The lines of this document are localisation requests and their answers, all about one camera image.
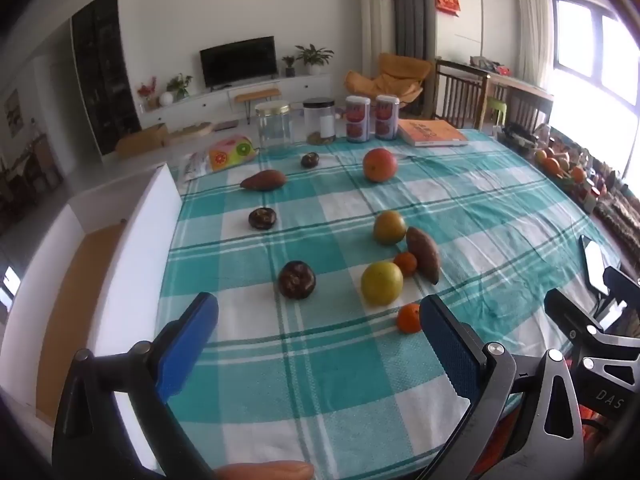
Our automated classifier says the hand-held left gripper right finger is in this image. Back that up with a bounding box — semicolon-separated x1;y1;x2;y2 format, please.
419;294;584;480

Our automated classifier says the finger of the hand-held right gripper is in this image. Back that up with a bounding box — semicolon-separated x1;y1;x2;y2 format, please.
544;287;640;356
602;266;640;333

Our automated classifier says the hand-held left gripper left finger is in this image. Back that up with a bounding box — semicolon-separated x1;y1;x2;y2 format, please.
52;292;220;480

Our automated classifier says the yellow green orange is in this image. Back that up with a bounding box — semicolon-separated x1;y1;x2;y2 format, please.
360;261;404;306

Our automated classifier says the person's left hand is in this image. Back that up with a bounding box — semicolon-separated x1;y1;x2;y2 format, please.
214;460;316;480

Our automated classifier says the black smartphone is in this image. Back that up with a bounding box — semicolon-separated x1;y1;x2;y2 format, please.
579;234;612;297

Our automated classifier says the sweet potato right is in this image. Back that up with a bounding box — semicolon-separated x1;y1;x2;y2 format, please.
405;226;441;285

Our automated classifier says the teal white checked tablecloth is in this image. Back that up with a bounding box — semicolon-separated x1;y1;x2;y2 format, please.
155;127;623;480

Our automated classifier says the green brown orange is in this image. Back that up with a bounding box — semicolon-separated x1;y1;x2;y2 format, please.
373;210;408;246

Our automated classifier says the white plastic bag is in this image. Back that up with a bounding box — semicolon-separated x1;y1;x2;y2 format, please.
182;152;213;182

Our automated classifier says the black appliance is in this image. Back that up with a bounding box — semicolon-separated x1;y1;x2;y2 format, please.
500;125;538;150

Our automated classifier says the large red orange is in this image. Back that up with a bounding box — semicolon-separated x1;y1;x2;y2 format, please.
363;148;398;183

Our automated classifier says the fruit print snack bag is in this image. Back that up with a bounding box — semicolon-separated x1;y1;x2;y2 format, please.
208;134;254;171

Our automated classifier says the cardboard box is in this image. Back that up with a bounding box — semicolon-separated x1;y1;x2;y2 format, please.
116;123;171;158

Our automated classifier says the orange book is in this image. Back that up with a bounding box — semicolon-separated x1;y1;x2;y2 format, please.
397;120;469;148

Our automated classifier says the wooden desk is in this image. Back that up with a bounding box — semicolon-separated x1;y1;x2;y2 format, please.
487;72;555;133

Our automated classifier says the glass jar gold lid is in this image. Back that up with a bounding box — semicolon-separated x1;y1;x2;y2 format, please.
255;102;292;150

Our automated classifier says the large window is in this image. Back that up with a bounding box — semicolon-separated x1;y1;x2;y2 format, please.
550;0;640;171

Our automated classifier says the red white can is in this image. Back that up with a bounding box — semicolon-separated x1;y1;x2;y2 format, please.
375;94;401;141
346;95;371;143

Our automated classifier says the white television cabinet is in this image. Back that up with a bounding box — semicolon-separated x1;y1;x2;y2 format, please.
137;74;333;133

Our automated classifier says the dark wooden chair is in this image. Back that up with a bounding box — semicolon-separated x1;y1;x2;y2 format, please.
434;59;490;130

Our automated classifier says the red flower arrangement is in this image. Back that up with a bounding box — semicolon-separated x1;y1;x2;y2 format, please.
137;76;158;111

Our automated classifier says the wooden bench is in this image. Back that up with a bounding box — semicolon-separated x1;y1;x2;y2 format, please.
234;88;281;123

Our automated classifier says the bushy potted plant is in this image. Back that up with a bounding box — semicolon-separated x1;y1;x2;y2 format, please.
166;73;193;101

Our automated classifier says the glass jar black lid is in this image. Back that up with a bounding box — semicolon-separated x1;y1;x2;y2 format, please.
302;97;337;146

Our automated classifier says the orange lounge chair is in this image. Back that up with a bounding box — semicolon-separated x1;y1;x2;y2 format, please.
344;53;434;116

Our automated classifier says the white curtain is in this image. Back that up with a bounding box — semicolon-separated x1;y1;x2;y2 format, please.
514;0;558;91

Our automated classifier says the black display cabinet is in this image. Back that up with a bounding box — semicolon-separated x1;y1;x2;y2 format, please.
70;0;142;157

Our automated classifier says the black television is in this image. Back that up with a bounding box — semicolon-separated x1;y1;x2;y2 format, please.
199;36;279;88

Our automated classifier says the large potted plant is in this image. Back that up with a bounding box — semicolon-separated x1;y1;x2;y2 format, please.
295;44;335;77

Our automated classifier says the white standing air conditioner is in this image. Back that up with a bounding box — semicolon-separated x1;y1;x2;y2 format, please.
359;0;396;111

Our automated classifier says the grey curtain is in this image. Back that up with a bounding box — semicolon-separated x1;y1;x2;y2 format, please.
377;0;437;61

